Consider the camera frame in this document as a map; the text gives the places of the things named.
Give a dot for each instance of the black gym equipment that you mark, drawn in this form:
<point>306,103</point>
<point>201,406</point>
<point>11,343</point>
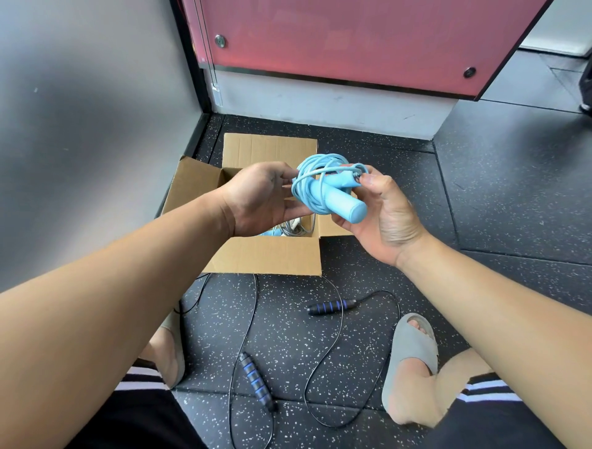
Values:
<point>587,88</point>

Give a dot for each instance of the person's right forearm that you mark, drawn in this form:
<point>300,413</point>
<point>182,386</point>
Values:
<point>508,324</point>

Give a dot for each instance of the black white-striped shorts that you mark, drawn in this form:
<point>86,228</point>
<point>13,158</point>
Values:
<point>499,416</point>

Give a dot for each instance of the dark panel bolt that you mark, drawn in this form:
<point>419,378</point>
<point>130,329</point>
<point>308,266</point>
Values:
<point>469,72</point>

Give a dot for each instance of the silver panel bolt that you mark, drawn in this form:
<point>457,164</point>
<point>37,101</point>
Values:
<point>220,40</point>

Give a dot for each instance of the person's right hand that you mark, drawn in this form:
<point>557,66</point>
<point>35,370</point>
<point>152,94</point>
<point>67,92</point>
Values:
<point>393,222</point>

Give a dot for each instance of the pink glass panel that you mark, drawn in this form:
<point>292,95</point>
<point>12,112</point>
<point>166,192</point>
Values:
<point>360,37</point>

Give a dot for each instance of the person's left forearm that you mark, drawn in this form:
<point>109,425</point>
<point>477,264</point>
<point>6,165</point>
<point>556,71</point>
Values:
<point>106,324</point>

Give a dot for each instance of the black wall edge trim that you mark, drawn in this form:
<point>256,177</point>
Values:
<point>191,53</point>

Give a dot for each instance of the grey right slipper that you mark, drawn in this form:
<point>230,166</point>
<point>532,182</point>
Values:
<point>409,347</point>

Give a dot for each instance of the brown cardboard box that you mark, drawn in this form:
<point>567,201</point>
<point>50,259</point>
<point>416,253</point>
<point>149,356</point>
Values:
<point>268,254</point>

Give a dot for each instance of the person's left hand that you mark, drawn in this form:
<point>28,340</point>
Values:
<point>254,199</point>

